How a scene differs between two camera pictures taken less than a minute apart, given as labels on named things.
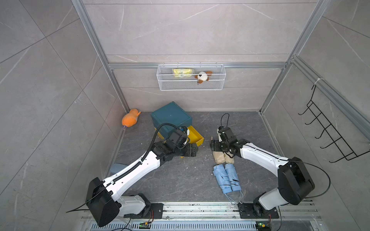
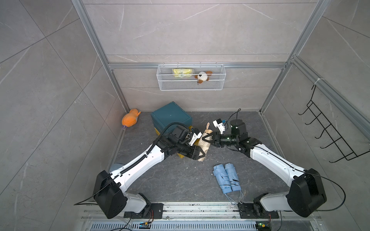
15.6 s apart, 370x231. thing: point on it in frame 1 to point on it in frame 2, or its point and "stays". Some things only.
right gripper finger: (215, 144) to (214, 135)
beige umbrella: (228, 159) to (203, 144)
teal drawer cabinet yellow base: (167, 119) stays
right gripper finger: (214, 148) to (212, 142)
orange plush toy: (129, 119) stays
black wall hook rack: (338, 140) stays
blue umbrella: (221, 174) stays
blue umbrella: (232, 176) stays
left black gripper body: (185, 151) stays
